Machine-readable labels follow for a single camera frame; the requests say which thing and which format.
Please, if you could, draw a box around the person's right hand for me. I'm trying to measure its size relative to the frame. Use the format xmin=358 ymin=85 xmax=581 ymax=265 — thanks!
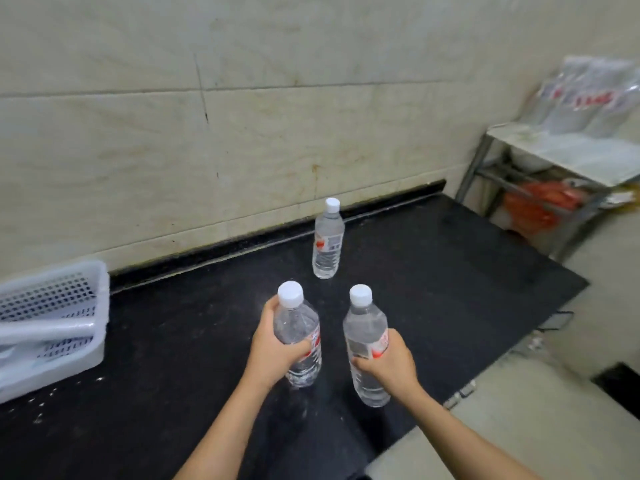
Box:
xmin=351 ymin=328 xmax=420 ymax=394

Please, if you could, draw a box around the person's left hand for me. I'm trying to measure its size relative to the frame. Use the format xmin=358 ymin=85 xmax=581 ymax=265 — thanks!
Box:
xmin=244 ymin=296 xmax=312 ymax=392

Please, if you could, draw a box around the clear water bottle white cap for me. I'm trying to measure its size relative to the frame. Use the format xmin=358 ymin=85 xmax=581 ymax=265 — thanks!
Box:
xmin=312 ymin=198 xmax=346 ymax=280
xmin=273 ymin=281 xmax=322 ymax=388
xmin=342 ymin=284 xmax=392 ymax=408

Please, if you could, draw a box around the person's left forearm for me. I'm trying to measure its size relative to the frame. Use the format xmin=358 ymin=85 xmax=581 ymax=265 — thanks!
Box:
xmin=172 ymin=371 xmax=273 ymax=480

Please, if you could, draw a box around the person's right forearm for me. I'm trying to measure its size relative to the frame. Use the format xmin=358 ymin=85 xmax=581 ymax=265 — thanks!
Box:
xmin=395 ymin=382 xmax=543 ymax=480

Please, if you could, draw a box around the orange plastic bag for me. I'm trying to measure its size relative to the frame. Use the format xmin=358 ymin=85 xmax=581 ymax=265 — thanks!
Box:
xmin=502 ymin=180 xmax=591 ymax=235

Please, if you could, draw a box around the white perforated plastic basket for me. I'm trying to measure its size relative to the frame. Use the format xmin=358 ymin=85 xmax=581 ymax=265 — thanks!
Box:
xmin=0 ymin=260 xmax=111 ymax=404

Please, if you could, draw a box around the metal shelf rack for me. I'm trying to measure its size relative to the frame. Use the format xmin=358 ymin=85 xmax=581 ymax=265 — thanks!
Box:
xmin=455 ymin=122 xmax=640 ymax=263

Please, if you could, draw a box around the pack of water bottles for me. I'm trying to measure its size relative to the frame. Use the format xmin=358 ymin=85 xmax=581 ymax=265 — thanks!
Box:
xmin=525 ymin=56 xmax=640 ymax=139

